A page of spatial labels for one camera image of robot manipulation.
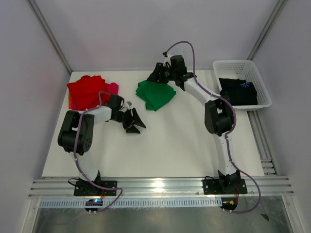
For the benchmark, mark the black t shirt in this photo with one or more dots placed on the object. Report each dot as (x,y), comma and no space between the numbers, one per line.
(239,92)

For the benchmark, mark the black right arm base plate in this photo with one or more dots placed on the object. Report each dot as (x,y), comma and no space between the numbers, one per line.
(217,186)

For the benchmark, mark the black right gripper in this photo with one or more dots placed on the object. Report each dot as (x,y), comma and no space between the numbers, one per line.
(156,77)

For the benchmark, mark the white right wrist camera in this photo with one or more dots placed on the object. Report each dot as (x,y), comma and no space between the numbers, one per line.
(167,61)

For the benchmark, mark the white plastic basket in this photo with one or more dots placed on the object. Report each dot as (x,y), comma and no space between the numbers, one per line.
(243,70)

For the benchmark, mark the red folded t shirt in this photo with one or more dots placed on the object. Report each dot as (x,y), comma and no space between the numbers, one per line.
(90,79)

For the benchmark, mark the aluminium mounting rail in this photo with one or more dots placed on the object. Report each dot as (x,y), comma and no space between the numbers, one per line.
(155,187)

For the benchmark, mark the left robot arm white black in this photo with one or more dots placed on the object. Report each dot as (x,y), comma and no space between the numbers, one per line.
(76,136)

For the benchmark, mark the green t shirt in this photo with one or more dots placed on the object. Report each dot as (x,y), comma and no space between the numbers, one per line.
(155,95)

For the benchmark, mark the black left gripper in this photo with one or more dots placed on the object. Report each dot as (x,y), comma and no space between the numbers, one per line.
(133,119)

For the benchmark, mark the orange folded t shirt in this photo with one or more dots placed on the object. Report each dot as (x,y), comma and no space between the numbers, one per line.
(69,101)

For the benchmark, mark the right black controller board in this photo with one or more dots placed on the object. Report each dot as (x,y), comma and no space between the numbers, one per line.
(229,205)

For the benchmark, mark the grey slotted cable duct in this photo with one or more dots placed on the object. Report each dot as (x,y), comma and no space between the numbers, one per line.
(134,202)

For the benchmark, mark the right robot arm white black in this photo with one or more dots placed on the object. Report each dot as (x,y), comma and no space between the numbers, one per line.
(219,118)

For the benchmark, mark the left black controller board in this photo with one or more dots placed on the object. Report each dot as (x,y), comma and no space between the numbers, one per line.
(92,205)

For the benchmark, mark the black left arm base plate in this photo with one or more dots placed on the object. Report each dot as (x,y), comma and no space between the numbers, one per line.
(84,188)

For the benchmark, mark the black controller board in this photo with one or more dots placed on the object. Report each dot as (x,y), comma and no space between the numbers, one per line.
(92,205)
(229,205)

